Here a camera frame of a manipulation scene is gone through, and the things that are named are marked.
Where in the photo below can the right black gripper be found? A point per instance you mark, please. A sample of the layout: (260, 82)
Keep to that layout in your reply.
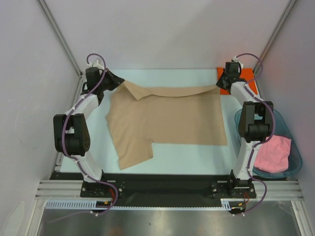
(219, 83)

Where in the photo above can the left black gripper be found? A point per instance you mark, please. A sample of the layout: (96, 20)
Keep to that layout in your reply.
(115, 81)

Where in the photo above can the beige t shirt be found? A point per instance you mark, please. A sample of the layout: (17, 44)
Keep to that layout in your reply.
(139, 117)

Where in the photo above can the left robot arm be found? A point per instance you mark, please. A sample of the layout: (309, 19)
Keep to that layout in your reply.
(71, 135)

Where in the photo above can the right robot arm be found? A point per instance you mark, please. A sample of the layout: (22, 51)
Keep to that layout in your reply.
(256, 124)

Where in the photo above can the folded orange t shirt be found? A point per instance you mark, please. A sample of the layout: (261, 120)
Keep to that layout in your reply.
(247, 74)

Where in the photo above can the teal plastic basin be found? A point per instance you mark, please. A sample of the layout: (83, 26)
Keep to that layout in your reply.
(295, 160)

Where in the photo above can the pink t shirt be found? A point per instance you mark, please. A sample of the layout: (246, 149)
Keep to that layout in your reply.
(273, 155)

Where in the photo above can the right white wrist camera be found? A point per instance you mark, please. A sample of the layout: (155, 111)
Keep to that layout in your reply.
(235, 59)

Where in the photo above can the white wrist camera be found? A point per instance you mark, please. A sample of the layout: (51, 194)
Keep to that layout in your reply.
(235, 59)
(97, 63)

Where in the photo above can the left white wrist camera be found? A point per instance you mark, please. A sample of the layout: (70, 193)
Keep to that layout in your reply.
(97, 63)

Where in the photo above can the right aluminium corner post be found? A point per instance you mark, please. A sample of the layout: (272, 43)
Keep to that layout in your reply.
(278, 28)

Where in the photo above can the aluminium corner post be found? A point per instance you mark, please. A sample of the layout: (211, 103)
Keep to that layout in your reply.
(59, 36)
(278, 28)

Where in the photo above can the left aluminium corner post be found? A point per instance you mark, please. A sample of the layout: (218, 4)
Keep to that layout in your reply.
(59, 36)

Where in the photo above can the aluminium front rail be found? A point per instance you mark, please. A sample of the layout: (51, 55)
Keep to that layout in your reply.
(70, 189)

